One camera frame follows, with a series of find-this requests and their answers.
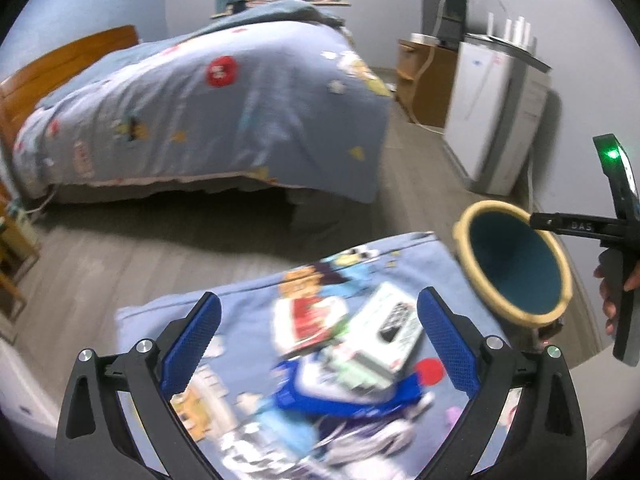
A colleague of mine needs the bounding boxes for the white standing appliance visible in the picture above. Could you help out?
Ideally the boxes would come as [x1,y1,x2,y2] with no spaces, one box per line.
[444,32,553,196]

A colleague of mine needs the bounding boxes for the white cable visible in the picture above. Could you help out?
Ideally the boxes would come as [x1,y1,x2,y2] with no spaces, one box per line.
[400,45,446,136]

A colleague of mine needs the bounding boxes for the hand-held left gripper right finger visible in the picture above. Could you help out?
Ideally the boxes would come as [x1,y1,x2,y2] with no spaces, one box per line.
[416,286,589,480]

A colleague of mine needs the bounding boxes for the wooden cabinet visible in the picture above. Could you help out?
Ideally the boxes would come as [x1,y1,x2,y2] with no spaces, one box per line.
[396,38,458,129]

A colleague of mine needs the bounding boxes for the blue printed blanket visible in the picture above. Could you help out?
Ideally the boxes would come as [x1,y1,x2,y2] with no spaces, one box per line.
[115,231,516,480]

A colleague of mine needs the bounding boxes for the white cardboard box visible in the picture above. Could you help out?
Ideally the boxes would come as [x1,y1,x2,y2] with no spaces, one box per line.
[320,281,426,376]

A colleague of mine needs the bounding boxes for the wooden headboard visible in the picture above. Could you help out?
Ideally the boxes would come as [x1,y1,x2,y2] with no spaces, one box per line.
[0,25,138,147]

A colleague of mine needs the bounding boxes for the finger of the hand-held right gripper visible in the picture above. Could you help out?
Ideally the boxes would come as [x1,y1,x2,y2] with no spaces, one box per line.
[530,212,622,242]

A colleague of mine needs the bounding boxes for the bed with blue quilt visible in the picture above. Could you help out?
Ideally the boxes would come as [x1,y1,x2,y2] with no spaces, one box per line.
[12,0,393,206]

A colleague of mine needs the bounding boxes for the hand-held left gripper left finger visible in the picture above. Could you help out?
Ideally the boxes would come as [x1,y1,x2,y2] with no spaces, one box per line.
[54,291,223,480]

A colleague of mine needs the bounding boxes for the grey power cable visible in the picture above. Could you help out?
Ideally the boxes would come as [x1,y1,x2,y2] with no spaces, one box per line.
[526,157,540,213]

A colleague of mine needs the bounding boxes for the white router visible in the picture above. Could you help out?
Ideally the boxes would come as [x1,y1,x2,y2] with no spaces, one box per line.
[487,12,536,53]

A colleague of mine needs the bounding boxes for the black monitor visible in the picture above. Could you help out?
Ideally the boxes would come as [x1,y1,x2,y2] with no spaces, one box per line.
[421,0,468,51]

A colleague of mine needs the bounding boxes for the white green wrapper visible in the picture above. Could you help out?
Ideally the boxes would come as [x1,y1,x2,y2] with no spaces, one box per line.
[315,342,401,396]

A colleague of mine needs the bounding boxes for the person's right hand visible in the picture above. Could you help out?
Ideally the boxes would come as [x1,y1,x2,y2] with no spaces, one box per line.
[594,262,640,337]

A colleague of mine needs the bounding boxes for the teal bin with beige rim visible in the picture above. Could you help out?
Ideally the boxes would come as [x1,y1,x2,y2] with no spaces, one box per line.
[452,200,575,331]

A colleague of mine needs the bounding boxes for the blue plastic packet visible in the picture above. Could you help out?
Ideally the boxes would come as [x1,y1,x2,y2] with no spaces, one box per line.
[272,355,436,421]

